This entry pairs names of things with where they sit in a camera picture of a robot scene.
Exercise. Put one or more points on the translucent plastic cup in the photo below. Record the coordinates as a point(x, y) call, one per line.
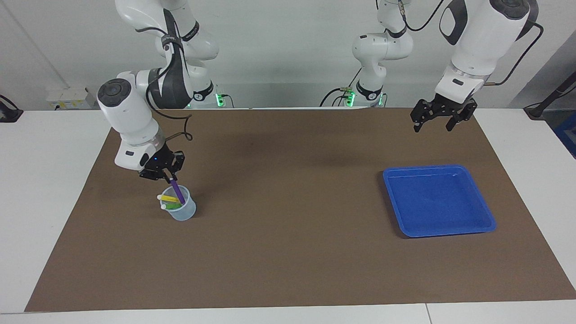
point(184, 212)

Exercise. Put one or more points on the blue plastic tray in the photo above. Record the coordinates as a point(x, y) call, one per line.
point(436, 202)

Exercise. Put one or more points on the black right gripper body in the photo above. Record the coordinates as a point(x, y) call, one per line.
point(159, 164)

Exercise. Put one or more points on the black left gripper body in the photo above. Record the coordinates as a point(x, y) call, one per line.
point(450, 107)

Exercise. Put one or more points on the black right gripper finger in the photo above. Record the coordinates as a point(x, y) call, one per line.
point(153, 176)
point(178, 162)

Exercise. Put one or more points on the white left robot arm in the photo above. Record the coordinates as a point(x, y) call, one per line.
point(477, 40)

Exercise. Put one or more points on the yellow pen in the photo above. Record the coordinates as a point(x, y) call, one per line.
point(168, 198)

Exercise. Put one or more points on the black stand pole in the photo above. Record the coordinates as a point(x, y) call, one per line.
point(553, 96)

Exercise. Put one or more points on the white power socket box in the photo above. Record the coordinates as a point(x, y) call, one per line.
point(67, 99)

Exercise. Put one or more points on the green pen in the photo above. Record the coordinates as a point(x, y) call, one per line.
point(171, 206)

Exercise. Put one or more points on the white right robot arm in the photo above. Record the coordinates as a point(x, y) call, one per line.
point(130, 117)

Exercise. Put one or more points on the brown table mat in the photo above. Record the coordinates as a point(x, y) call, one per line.
point(288, 225)

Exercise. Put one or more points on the black desk clamp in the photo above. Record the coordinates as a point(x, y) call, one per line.
point(9, 114)

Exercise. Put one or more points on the purple pen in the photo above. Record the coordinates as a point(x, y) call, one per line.
point(178, 191)

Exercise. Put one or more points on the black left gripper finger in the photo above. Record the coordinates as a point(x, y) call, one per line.
point(463, 114)
point(423, 111)

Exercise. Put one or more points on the blue crate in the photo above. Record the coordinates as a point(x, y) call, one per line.
point(568, 135)

